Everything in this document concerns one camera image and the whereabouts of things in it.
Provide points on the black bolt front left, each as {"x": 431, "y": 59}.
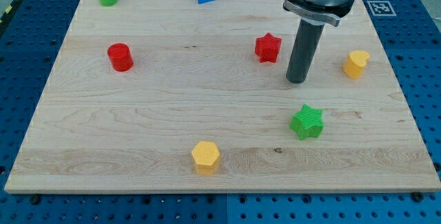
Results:
{"x": 35, "y": 199}

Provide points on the red star block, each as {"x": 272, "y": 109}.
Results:
{"x": 267, "y": 48}

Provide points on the black bolt front right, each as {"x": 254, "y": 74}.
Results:
{"x": 417, "y": 196}

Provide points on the light wooden board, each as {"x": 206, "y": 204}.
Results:
{"x": 196, "y": 78}

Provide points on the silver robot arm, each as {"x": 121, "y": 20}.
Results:
{"x": 314, "y": 15}

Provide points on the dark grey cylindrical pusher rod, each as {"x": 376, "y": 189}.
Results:
{"x": 304, "y": 48}

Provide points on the green star block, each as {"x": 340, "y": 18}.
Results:
{"x": 307, "y": 123}

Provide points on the red cylinder block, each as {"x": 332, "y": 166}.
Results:
{"x": 120, "y": 57}

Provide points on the silver black tool clamp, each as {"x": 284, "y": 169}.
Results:
{"x": 318, "y": 15}

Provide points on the yellow hexagon block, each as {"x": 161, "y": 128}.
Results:
{"x": 206, "y": 157}

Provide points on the white fiducial marker tag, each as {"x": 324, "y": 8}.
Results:
{"x": 381, "y": 8}

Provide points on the black bolt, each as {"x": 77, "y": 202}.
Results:
{"x": 417, "y": 196}
{"x": 35, "y": 199}

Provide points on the yellow heart block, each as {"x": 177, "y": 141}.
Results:
{"x": 355, "y": 63}

